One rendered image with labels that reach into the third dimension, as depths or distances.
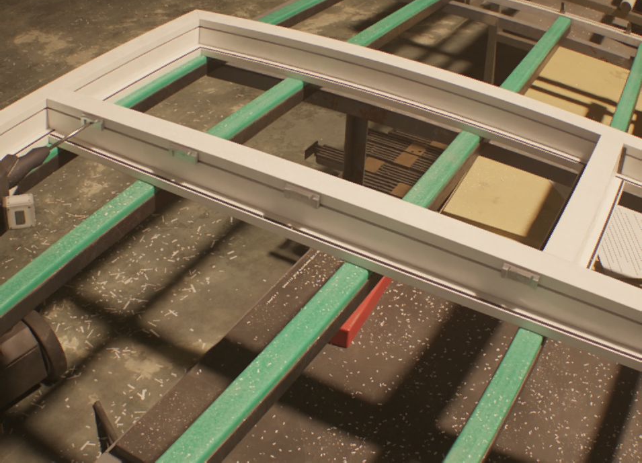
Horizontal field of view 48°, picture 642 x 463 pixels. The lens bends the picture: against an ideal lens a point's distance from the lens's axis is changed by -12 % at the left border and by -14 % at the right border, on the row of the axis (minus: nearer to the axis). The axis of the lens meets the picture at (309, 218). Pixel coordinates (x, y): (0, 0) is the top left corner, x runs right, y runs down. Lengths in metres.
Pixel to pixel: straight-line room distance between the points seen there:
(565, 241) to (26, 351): 1.35
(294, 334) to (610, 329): 0.38
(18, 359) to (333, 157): 1.07
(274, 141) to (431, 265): 2.10
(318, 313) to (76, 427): 1.14
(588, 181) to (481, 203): 0.49
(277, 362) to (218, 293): 1.45
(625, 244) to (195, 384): 0.86
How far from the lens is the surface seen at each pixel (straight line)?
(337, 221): 1.01
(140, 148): 1.17
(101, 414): 1.94
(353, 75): 1.42
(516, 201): 1.61
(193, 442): 0.79
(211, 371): 1.24
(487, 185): 1.64
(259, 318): 1.34
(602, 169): 1.17
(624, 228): 1.62
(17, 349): 1.93
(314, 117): 3.21
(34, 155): 1.14
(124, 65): 1.43
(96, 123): 1.22
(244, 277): 2.37
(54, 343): 1.97
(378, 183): 2.19
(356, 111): 1.49
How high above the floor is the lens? 1.47
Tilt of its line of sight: 34 degrees down
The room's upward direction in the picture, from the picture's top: 3 degrees clockwise
